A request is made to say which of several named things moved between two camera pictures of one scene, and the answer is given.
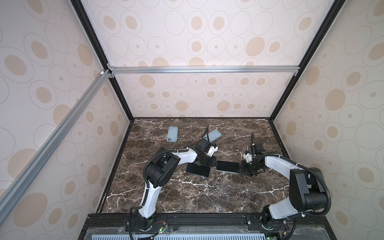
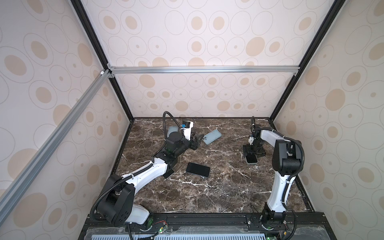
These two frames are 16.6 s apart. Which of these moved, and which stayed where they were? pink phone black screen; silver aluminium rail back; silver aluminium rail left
Moved: pink phone black screen
Stayed: silver aluminium rail left; silver aluminium rail back
